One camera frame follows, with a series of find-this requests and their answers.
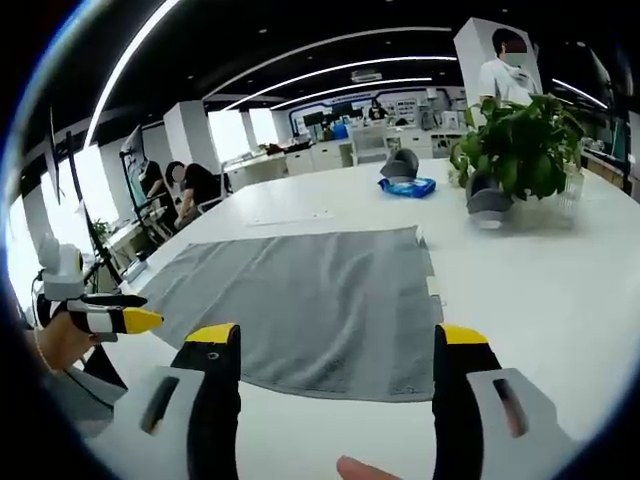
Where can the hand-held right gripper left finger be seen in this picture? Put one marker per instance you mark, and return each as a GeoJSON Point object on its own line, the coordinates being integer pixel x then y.
{"type": "Point", "coordinates": [210, 400]}

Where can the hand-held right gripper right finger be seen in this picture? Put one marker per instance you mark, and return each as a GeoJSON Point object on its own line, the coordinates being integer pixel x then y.
{"type": "Point", "coordinates": [465, 400]}

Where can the person's left hand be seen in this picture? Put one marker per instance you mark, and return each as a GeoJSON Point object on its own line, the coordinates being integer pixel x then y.
{"type": "Point", "coordinates": [62, 342]}

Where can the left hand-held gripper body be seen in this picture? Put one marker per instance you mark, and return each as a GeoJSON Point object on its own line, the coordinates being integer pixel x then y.
{"type": "Point", "coordinates": [62, 272]}

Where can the white cabinet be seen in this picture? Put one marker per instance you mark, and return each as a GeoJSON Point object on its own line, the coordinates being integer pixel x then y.
{"type": "Point", "coordinates": [320, 156]}

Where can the white office chair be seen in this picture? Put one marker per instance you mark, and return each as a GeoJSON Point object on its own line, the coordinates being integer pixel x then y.
{"type": "Point", "coordinates": [220, 192]}

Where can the blue wet wipes pack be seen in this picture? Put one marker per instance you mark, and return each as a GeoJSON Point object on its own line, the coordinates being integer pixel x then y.
{"type": "Point", "coordinates": [407, 187]}

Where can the white pillar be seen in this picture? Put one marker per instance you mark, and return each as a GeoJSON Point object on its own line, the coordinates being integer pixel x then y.
{"type": "Point", "coordinates": [192, 135]}

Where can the green potted plant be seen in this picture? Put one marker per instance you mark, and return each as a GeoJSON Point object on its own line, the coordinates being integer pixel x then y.
{"type": "Point", "coordinates": [520, 145]}

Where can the black tripod stand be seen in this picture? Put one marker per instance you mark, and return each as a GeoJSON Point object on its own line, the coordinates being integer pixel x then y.
{"type": "Point", "coordinates": [95, 235]}

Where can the person's right hand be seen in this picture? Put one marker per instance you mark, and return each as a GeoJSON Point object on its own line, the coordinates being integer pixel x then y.
{"type": "Point", "coordinates": [362, 470]}

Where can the grey towel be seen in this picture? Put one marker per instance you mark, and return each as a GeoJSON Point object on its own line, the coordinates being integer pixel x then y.
{"type": "Point", "coordinates": [310, 305]}

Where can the white table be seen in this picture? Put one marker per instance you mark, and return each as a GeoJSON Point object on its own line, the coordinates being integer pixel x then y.
{"type": "Point", "coordinates": [500, 300]}

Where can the white plastic basket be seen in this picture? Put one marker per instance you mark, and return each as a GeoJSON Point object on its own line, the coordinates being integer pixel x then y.
{"type": "Point", "coordinates": [570, 192]}

